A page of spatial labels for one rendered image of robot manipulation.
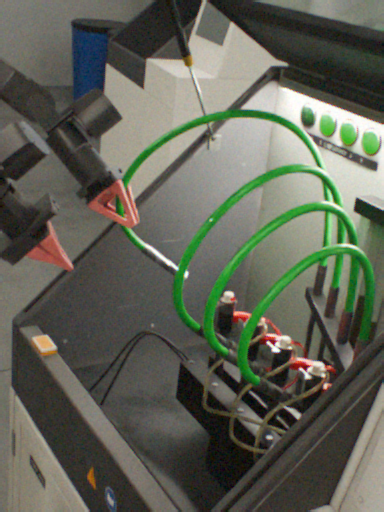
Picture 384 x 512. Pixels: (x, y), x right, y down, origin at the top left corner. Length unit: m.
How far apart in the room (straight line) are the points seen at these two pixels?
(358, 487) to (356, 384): 0.14
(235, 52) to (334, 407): 3.23
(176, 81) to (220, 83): 0.25
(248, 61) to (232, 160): 2.59
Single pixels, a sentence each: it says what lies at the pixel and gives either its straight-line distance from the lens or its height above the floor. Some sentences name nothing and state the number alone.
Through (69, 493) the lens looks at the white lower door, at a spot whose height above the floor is 0.77.
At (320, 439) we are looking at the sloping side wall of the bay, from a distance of 1.05.
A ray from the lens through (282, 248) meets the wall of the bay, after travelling 1.63.
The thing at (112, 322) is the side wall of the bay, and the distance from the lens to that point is 1.61.
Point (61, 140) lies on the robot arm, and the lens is 1.30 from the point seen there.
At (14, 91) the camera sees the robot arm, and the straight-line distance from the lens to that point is 1.30.
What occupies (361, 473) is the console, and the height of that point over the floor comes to 1.04.
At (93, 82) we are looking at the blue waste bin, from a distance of 7.39.
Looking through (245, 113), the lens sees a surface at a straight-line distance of 1.28.
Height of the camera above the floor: 1.69
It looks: 23 degrees down
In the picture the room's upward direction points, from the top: 7 degrees clockwise
